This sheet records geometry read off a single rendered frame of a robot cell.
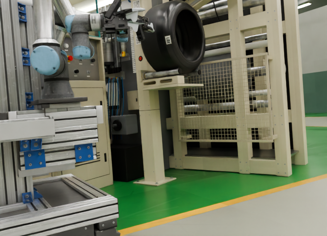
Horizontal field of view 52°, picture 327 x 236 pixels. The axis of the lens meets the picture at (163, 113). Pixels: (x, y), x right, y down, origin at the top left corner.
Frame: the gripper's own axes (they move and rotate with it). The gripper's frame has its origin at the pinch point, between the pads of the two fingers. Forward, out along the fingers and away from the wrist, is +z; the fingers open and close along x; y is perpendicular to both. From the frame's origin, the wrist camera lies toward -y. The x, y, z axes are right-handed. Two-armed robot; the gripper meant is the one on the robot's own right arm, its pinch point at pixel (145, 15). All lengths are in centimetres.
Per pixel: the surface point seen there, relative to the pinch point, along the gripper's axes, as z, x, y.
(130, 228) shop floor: -16, -42, 102
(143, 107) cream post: -2, -136, 23
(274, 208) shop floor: 68, -50, 101
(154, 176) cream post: 2, -140, 82
